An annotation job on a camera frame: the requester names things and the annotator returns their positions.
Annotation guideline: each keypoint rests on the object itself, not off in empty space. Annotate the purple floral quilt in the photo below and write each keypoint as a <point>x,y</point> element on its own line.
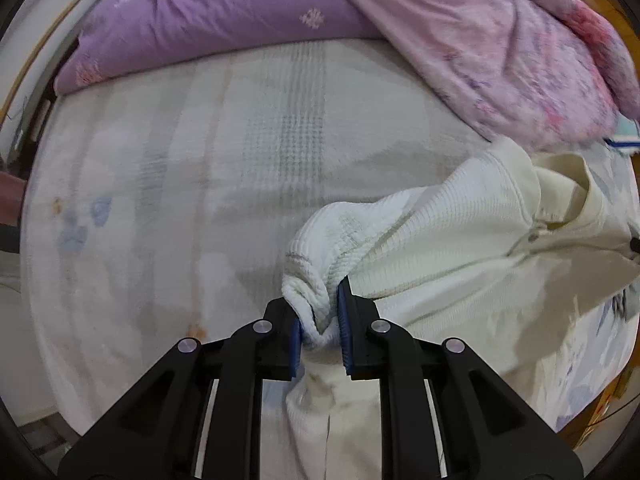
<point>542,72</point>

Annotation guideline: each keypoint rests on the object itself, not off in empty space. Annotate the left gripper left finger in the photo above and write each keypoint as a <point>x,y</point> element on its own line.
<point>196,412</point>

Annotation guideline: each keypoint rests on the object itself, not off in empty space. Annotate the blue striped pillow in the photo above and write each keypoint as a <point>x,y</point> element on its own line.
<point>626,137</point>

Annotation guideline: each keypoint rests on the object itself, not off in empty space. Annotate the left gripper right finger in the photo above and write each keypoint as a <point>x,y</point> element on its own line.
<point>445,413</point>

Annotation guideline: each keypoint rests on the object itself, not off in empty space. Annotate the floral bed sheet mattress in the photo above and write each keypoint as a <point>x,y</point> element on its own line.
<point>161,204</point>

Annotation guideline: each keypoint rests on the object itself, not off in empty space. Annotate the white button jacket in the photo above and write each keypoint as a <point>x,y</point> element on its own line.
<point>512,253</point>

